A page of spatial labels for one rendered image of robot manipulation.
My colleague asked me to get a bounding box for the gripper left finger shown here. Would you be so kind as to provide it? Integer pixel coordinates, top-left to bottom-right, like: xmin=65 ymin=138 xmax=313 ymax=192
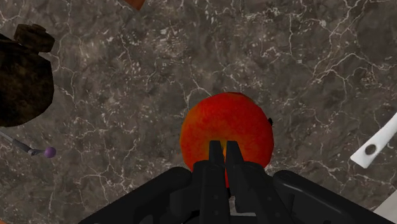
xmin=79 ymin=140 xmax=231 ymax=224

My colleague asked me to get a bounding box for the white utensil handle with hole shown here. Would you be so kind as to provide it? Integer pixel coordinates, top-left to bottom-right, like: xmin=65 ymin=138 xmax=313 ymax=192
xmin=350 ymin=112 xmax=397 ymax=169

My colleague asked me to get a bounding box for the orange object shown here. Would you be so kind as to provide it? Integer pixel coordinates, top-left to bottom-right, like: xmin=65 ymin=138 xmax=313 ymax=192
xmin=123 ymin=0 xmax=146 ymax=11

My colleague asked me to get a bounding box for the red apple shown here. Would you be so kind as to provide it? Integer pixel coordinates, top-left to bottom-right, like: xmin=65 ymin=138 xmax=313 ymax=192
xmin=179 ymin=92 xmax=275 ymax=189

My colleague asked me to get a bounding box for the grey tool with purple tip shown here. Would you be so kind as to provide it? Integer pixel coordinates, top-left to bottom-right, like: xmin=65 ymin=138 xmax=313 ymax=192
xmin=0 ymin=130 xmax=57 ymax=158

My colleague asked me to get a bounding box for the dark brown lidded pot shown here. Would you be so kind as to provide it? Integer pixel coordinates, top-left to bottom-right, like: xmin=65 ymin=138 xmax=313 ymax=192
xmin=0 ymin=23 xmax=56 ymax=128

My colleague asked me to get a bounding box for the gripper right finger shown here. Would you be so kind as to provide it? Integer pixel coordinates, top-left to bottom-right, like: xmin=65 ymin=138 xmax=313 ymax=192
xmin=225 ymin=140 xmax=394 ymax=224

